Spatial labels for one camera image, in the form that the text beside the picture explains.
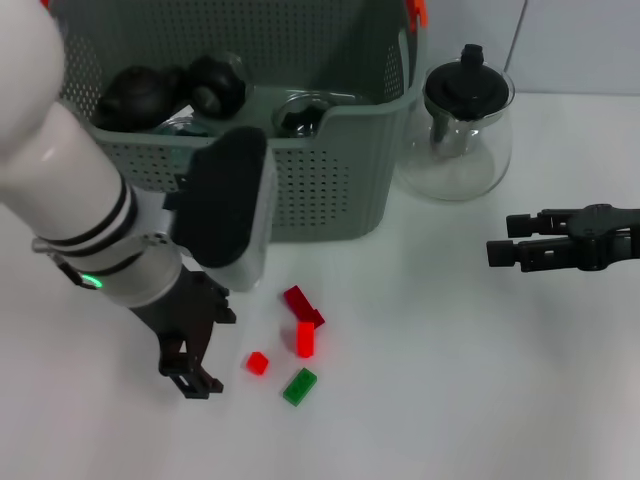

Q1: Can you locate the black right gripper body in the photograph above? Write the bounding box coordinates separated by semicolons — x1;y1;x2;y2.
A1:
569;203;640;274

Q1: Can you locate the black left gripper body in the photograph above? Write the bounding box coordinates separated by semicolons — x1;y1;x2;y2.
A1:
128;267;231;376

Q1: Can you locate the dark red toy brick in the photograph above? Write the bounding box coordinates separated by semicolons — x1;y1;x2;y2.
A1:
283;285;327;329

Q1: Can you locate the tall orange-red toy brick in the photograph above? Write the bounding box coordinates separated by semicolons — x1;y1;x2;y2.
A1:
296;321;317;359

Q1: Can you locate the green toy brick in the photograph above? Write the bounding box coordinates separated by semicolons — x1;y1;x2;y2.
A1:
282;368;319;407

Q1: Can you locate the glass teacup black sleeve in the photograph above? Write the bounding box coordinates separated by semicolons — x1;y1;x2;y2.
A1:
182;53;256;121
152;112;214;138
272;92;337;140

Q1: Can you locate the grey perforated storage bin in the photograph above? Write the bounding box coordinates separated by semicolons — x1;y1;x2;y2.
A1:
42;0;431;245

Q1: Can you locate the glass teapot black lid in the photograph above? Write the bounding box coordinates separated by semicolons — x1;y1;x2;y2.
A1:
394;43;515;203

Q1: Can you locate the dark clay teapot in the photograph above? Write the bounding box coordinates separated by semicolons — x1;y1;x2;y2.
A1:
94;64;185;134

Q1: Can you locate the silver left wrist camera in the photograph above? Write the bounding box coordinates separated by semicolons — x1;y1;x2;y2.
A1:
162;126;277;294

